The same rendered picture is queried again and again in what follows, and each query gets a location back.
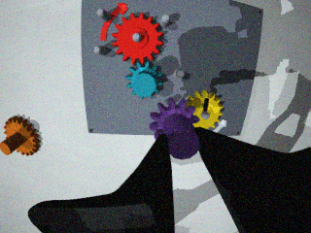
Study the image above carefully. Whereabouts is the red gear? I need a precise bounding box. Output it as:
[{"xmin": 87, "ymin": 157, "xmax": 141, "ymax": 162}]
[{"xmin": 112, "ymin": 13, "xmax": 163, "ymax": 65}]

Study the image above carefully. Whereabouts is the purple gear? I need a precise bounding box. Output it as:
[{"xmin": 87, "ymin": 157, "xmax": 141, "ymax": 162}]
[{"xmin": 151, "ymin": 97, "xmax": 201, "ymax": 160}]

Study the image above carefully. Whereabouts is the orange gear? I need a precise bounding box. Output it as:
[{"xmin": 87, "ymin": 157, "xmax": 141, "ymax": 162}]
[{"xmin": 0, "ymin": 116, "xmax": 40, "ymax": 155}]

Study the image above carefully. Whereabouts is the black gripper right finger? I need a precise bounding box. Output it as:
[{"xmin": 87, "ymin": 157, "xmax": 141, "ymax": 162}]
[{"xmin": 194, "ymin": 127, "xmax": 311, "ymax": 233}]

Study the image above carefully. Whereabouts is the white curved arrow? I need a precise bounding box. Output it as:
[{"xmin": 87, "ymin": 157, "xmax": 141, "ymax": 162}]
[{"xmin": 213, "ymin": 119, "xmax": 225, "ymax": 132}]

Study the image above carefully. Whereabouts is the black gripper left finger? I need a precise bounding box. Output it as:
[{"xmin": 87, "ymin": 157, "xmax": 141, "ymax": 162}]
[{"xmin": 28, "ymin": 133, "xmax": 175, "ymax": 233}]

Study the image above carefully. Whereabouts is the yellow gear with black stripe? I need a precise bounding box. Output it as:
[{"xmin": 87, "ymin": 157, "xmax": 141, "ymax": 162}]
[{"xmin": 186, "ymin": 89, "xmax": 225, "ymax": 129}]

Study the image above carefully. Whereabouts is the dark teal gear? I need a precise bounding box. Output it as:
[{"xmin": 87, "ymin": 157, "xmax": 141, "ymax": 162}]
[{"xmin": 125, "ymin": 61, "xmax": 163, "ymax": 100}]

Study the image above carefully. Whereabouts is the grey metal board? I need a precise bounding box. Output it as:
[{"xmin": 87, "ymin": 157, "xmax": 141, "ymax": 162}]
[{"xmin": 81, "ymin": 0, "xmax": 263, "ymax": 136}]

